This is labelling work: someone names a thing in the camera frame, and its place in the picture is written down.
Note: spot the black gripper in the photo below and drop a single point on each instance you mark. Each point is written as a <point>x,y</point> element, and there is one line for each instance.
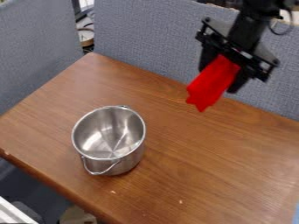
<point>237,42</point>

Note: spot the red ridged block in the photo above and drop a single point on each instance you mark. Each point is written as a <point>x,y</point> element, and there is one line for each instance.
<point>212,81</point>

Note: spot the silver metal pot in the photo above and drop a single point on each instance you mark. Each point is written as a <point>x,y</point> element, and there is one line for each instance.
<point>108,138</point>

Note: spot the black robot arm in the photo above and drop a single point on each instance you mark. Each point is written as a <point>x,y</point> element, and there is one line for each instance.
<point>271,7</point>

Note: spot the beige object under table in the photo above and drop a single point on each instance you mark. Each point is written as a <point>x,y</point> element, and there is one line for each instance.
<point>76,216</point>

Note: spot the white slatted object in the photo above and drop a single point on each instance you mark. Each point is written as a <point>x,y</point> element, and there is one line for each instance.
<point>10,215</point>

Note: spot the grey fabric partition right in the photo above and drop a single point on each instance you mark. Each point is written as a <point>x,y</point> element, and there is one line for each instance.
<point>149,34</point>

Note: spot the grey fabric partition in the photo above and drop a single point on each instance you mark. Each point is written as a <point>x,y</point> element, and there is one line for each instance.
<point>149,34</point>
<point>38,46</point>

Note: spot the round wooden stool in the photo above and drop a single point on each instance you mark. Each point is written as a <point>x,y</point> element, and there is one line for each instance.
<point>85,32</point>

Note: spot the grey fabric partition left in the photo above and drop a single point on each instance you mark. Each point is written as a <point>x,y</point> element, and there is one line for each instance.
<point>38,46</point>

